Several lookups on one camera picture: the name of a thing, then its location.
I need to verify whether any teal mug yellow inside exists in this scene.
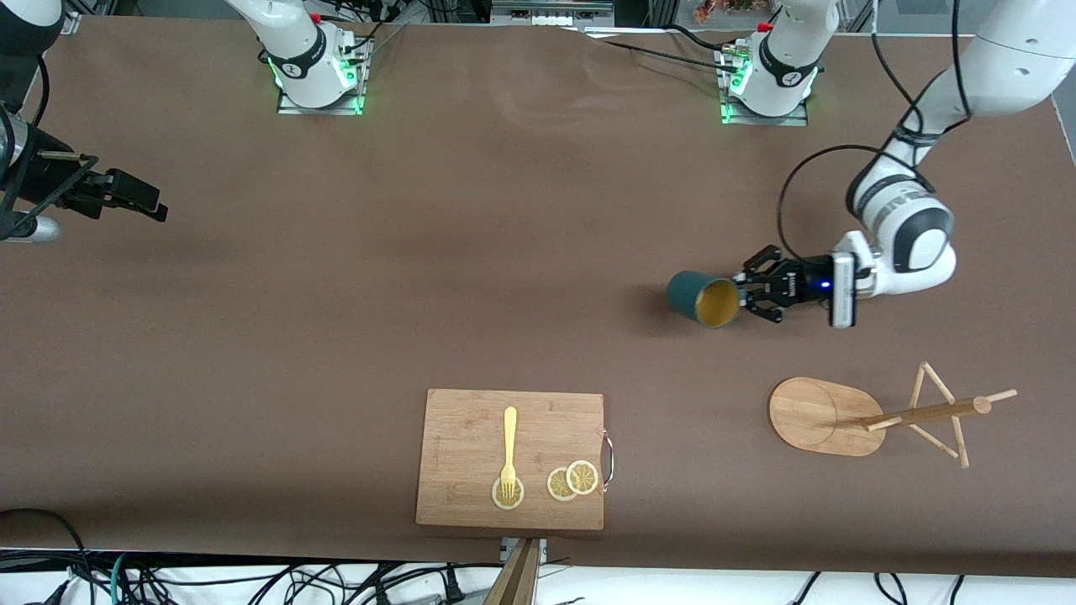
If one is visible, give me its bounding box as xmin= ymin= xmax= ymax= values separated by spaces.
xmin=666 ymin=270 xmax=741 ymax=330

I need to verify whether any wooden mug rack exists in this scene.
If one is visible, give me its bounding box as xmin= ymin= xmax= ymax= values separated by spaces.
xmin=768 ymin=361 xmax=1019 ymax=470

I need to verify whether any brown table mat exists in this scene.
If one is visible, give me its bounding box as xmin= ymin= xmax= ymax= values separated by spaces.
xmin=0 ymin=15 xmax=1076 ymax=579

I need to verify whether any yellow plastic fork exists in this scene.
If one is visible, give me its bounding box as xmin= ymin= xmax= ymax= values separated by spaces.
xmin=500 ymin=407 xmax=520 ymax=498

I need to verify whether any white power strip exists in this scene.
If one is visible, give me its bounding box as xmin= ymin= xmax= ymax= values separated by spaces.
xmin=491 ymin=0 xmax=615 ymax=26

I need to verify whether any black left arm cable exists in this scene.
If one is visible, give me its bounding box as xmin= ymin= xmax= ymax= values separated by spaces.
xmin=777 ymin=0 xmax=968 ymax=263

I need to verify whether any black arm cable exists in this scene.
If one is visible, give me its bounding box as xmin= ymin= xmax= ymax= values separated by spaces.
xmin=32 ymin=52 xmax=53 ymax=129
xmin=777 ymin=0 xmax=968 ymax=263

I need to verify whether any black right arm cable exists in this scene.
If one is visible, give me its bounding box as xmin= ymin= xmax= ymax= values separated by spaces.
xmin=32 ymin=52 xmax=53 ymax=129

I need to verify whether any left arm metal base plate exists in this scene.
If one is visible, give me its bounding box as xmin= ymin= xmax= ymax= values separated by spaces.
xmin=720 ymin=46 xmax=810 ymax=128

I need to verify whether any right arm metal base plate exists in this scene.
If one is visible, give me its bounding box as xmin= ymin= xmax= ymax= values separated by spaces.
xmin=277 ymin=35 xmax=374 ymax=117

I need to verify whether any short black table cable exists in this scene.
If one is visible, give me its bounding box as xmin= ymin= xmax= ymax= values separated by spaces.
xmin=668 ymin=24 xmax=741 ymax=56

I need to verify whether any long black table cable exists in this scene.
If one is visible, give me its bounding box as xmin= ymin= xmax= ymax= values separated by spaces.
xmin=584 ymin=30 xmax=741 ymax=73

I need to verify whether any wooden cutting board metal handle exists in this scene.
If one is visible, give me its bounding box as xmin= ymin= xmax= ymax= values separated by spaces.
xmin=415 ymin=388 xmax=615 ymax=531

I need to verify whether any black looped floor cable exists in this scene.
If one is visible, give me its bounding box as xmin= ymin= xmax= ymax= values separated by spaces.
xmin=0 ymin=508 xmax=95 ymax=589

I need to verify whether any wooden post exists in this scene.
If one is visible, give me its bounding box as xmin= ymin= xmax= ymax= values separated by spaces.
xmin=483 ymin=538 xmax=541 ymax=605

